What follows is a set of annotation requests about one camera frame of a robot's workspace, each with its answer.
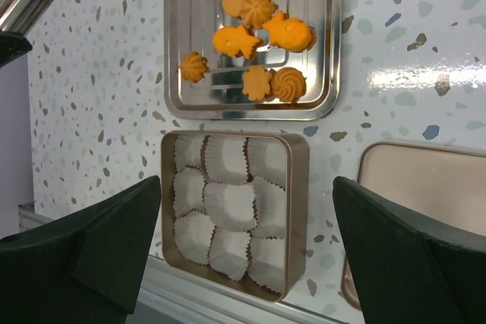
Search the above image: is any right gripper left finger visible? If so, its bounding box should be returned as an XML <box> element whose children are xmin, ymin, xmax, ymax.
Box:
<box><xmin>1</xmin><ymin>176</ymin><xmax>161</xmax><ymax>323</ymax></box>

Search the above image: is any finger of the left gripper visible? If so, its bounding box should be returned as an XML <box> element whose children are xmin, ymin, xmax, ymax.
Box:
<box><xmin>0</xmin><ymin>31</ymin><xmax>33</xmax><ymax>68</ymax></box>

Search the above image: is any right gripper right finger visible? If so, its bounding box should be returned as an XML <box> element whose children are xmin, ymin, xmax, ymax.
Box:
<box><xmin>333</xmin><ymin>177</ymin><xmax>485</xmax><ymax>323</ymax></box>

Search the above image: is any orange star swirl cookie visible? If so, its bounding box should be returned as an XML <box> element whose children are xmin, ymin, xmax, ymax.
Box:
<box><xmin>178</xmin><ymin>52</ymin><xmax>209</xmax><ymax>83</ymax></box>

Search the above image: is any orange fish cookie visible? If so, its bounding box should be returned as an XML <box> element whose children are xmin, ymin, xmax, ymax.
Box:
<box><xmin>262</xmin><ymin>10</ymin><xmax>315</xmax><ymax>53</ymax></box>
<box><xmin>213</xmin><ymin>24</ymin><xmax>261</xmax><ymax>59</ymax></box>

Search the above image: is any orange ridged flower cookie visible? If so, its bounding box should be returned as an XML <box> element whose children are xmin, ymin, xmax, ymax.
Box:
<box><xmin>240</xmin><ymin>0</ymin><xmax>276</xmax><ymax>29</ymax></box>

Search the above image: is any gold tin lid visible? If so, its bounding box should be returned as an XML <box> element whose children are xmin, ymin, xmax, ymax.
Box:
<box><xmin>340</xmin><ymin>140</ymin><xmax>486</xmax><ymax>310</ymax></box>

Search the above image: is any gold square cookie tin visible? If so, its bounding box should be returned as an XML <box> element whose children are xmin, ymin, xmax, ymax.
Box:
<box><xmin>161</xmin><ymin>131</ymin><xmax>310</xmax><ymax>303</ymax></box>

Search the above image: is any orange swirl round cookie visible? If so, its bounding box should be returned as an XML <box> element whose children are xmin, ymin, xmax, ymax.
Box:
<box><xmin>270</xmin><ymin>67</ymin><xmax>306</xmax><ymax>103</ymax></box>

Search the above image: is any orange flower flat cookie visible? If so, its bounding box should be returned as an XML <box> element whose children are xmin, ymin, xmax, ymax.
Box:
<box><xmin>242</xmin><ymin>65</ymin><xmax>273</xmax><ymax>101</ymax></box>

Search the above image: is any steel baking tray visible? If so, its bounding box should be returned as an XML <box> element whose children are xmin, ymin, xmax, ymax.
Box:
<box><xmin>164</xmin><ymin>0</ymin><xmax>342</xmax><ymax>121</ymax></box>

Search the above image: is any aluminium front rail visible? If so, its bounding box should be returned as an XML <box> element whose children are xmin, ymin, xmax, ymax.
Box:
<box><xmin>18</xmin><ymin>204</ymin><xmax>342</xmax><ymax>324</ymax></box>

